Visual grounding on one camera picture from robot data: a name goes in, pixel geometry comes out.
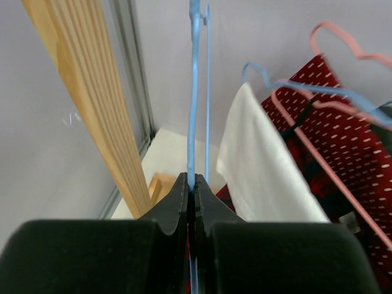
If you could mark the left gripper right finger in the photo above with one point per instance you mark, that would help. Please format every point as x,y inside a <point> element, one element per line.
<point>235,256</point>

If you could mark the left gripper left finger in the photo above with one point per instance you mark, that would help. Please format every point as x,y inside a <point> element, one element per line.
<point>147,255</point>

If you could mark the white skirt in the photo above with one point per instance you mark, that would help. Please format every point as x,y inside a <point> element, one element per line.
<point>262,177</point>

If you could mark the red dotted skirt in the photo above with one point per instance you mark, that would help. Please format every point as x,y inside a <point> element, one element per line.
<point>356,154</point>

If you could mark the pink wire hanger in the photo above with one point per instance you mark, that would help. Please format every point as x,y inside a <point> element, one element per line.
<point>340,139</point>
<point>349,41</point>

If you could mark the wooden clothes rack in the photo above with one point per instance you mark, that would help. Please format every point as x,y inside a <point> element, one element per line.
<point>76,37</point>

